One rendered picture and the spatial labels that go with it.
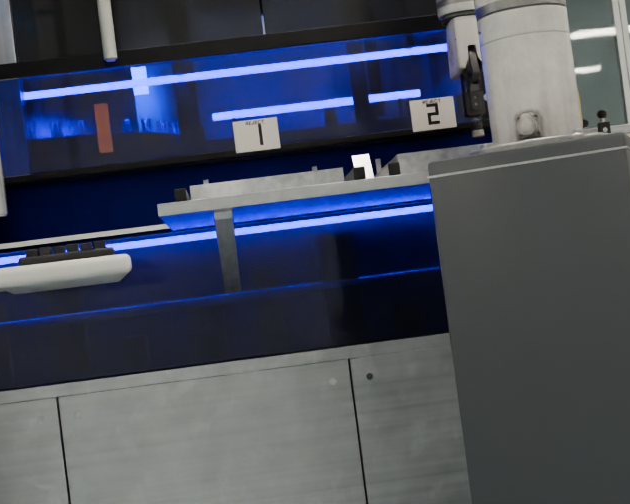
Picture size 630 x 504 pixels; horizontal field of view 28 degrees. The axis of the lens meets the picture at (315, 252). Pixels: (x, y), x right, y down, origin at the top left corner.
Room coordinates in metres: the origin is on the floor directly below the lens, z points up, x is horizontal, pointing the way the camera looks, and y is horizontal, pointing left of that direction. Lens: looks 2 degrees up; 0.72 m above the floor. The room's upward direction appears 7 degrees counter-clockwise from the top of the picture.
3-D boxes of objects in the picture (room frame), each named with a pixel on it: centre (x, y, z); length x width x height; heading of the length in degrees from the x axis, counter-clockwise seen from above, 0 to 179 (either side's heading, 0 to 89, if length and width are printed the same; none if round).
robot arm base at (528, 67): (1.67, -0.31, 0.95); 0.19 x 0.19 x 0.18
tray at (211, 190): (2.28, 0.08, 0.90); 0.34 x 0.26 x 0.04; 4
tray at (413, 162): (2.19, -0.27, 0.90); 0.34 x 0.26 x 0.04; 3
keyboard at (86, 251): (2.05, 0.40, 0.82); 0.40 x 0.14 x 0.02; 11
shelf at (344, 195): (2.22, -0.10, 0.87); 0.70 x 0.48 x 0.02; 94
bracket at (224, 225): (2.19, 0.15, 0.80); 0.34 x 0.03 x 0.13; 4
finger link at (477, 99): (2.19, -0.31, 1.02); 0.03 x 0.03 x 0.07; 4
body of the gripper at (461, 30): (2.21, -0.31, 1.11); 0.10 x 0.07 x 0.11; 4
